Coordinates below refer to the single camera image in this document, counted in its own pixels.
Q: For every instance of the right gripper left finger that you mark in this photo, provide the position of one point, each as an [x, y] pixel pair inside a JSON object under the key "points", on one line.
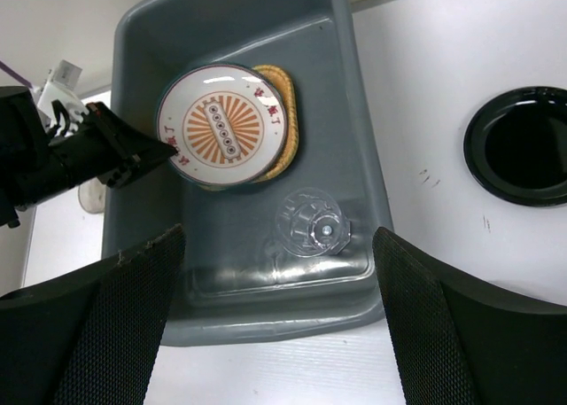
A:
{"points": [[92, 335]]}

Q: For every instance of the grey plastic bin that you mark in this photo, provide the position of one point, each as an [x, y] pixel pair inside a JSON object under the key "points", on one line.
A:
{"points": [[238, 283]]}

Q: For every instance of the round patterned plate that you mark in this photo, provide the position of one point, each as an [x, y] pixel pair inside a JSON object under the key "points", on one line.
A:
{"points": [[174, 110]]}

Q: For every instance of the black round plate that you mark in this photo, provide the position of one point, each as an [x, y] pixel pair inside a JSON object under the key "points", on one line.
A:
{"points": [[515, 146]]}

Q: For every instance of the clear plastic cup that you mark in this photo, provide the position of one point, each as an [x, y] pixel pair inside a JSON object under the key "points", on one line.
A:
{"points": [[310, 223]]}

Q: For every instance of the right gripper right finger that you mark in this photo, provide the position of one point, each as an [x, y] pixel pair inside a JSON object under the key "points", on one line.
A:
{"points": [[460, 340]]}

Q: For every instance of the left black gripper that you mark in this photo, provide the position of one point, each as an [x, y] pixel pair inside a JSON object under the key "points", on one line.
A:
{"points": [[38, 164]]}

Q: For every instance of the clear square small dish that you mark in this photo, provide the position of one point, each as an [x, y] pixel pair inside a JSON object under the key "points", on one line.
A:
{"points": [[91, 196]]}

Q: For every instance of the woven bamboo square tray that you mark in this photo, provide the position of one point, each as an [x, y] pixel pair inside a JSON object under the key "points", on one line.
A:
{"points": [[249, 134]]}

